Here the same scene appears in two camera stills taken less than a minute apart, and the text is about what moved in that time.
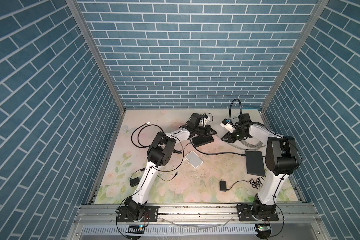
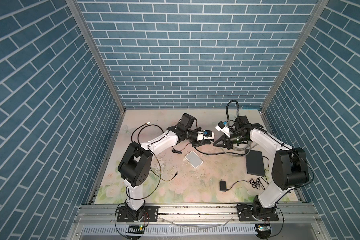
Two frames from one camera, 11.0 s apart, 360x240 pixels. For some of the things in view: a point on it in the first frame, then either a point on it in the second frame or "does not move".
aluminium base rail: [296, 221] does not move
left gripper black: [206, 129] -> [196, 143]
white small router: [194, 159] does not move
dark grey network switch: [254, 163] does not move
